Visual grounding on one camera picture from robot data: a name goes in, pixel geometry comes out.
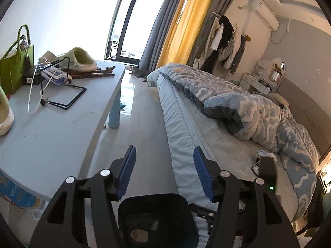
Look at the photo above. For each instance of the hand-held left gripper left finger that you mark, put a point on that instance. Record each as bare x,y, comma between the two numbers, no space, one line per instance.
126,170

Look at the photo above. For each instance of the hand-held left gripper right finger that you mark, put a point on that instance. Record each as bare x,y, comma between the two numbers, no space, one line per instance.
203,175

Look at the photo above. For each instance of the black waste bin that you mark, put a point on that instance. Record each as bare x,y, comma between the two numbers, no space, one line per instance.
155,206

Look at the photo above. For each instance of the pale grey bed mattress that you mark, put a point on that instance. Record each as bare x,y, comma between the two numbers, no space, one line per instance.
227,147

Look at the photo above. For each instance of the blue patterned fleece blanket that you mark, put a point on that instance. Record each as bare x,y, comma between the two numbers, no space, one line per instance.
258,113

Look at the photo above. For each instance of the small teal item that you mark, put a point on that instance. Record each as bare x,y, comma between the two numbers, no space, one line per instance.
122,106

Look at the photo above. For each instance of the crumpled paper ball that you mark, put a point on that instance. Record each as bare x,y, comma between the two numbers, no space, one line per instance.
138,235

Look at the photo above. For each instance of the grey padded headboard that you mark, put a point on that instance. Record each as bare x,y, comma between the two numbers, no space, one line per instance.
305,108

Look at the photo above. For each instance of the grey pillow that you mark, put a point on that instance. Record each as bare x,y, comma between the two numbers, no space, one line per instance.
278,98

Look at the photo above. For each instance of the pale grey table blue legs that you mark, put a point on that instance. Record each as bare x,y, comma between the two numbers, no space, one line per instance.
51,139

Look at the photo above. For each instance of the white vanity desk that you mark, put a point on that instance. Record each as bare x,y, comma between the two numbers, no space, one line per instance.
254,82

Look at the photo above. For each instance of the dark brown wooden sticks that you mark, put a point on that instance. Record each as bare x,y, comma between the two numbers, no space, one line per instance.
103,75

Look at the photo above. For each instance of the grey cat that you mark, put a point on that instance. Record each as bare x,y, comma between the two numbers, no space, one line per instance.
138,72

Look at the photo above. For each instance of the round white mirror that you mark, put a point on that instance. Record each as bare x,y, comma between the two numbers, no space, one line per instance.
274,68

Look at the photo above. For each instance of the blue printed box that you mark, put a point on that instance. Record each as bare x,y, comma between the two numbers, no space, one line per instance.
15,193

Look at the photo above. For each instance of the blue and white packet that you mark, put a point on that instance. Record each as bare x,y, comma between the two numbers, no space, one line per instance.
55,77

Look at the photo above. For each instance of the small black box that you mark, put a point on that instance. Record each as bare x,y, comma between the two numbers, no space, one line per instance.
32,78

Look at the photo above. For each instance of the row of hanging clothes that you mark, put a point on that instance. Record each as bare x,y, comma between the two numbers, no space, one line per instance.
227,36

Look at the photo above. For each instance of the yellow curtain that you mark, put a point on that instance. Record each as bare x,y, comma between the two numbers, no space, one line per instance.
186,25

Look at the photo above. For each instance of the white air conditioner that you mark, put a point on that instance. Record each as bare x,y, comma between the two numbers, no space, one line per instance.
269,20

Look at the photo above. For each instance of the green tote bag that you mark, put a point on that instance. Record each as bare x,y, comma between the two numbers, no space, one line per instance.
10,69

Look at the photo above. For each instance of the black window door frame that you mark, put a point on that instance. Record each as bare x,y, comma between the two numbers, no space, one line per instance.
121,60

